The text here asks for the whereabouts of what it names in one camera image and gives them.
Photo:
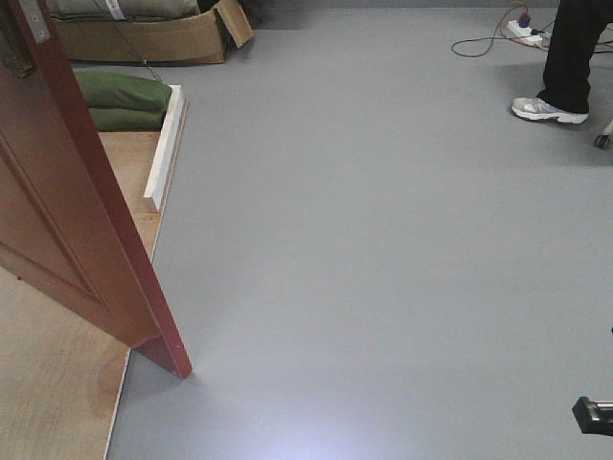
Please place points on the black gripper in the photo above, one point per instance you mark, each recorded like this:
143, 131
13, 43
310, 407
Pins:
593, 417

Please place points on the brown wooden door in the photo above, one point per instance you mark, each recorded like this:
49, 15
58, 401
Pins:
65, 226

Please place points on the white power strip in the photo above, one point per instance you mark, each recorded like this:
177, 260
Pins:
521, 32

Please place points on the seated person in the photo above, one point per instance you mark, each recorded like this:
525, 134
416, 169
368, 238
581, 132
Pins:
565, 95

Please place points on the white edge batten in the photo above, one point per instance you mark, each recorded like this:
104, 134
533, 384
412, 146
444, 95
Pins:
169, 139

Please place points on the open flat cardboard box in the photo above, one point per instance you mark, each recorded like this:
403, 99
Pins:
200, 39

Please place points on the lower green sandbag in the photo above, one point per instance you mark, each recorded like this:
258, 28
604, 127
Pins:
118, 119

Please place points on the green sandbag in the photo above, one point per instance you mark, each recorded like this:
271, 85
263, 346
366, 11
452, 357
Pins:
118, 119
115, 90

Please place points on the upper green sandbag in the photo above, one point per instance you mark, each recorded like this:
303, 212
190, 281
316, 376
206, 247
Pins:
115, 90

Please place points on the large grey-green woven sack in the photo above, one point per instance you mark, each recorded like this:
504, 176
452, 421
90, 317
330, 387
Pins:
122, 10

